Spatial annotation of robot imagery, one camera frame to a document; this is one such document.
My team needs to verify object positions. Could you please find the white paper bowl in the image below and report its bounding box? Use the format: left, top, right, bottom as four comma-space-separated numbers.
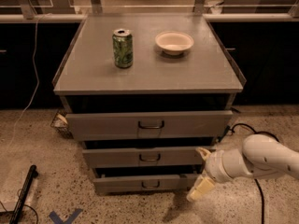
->
155, 31, 194, 55

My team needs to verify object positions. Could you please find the green soda can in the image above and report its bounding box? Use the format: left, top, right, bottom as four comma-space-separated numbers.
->
112, 29, 134, 68

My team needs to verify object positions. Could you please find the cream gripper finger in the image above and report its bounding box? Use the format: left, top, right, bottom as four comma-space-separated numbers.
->
187, 175, 215, 202
196, 147, 211, 161

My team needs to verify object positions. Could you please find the blue tape cross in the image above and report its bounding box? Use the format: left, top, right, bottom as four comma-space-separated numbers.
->
49, 207, 84, 224

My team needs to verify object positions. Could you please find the grey bottom drawer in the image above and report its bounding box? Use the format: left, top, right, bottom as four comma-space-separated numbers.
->
93, 174, 197, 193

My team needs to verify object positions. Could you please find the grey top drawer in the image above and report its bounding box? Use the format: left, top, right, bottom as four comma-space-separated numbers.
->
66, 110, 233, 141

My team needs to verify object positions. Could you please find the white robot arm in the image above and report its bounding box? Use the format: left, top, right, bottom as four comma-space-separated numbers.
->
187, 134, 299, 202

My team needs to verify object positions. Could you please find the grey drawer cabinet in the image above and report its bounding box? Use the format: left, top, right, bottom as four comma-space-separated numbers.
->
54, 13, 246, 180

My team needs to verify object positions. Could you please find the wire mesh basket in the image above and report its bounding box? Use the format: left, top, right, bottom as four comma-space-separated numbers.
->
50, 109, 73, 139

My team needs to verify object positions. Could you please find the thin black cable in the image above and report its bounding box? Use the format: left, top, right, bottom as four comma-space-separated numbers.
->
0, 189, 40, 224

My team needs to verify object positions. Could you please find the black bar on floor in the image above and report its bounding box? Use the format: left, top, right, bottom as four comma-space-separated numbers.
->
9, 165, 38, 224

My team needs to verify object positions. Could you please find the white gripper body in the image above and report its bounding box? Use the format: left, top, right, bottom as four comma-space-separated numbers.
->
205, 150, 232, 183

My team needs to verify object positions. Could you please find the black floor cable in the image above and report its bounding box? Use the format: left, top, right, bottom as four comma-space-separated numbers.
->
229, 122, 281, 224

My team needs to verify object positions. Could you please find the white hanging cable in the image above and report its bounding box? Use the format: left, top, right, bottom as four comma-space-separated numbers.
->
0, 13, 48, 161

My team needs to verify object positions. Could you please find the grey drawer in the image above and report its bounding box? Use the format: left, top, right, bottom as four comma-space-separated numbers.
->
66, 110, 233, 141
82, 147, 204, 168
93, 174, 197, 193

